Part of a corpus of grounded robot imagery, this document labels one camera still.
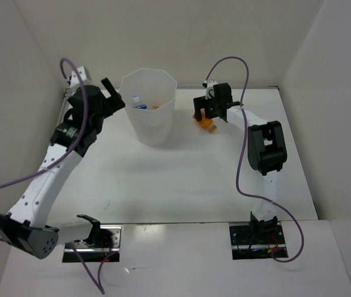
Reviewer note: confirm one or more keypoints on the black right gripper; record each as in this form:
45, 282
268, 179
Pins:
200, 103

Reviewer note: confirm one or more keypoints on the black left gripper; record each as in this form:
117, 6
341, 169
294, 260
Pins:
112, 104

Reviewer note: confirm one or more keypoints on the orange juice bottle patterned label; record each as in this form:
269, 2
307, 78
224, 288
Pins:
206, 124

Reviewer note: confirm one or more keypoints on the blue label Pocari Sweat bottle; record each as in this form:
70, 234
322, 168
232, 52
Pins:
137, 103

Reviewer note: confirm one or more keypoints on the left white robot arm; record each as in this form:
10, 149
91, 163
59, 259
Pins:
25, 226

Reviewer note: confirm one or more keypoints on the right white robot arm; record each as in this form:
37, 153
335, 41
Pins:
265, 145

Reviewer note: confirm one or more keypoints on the white octagonal bin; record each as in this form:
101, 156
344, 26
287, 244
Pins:
154, 87

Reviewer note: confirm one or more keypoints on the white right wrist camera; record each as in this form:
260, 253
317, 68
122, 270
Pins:
208, 85

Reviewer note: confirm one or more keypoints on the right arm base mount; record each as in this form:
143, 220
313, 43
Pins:
257, 239

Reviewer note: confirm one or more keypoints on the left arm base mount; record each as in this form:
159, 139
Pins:
106, 248

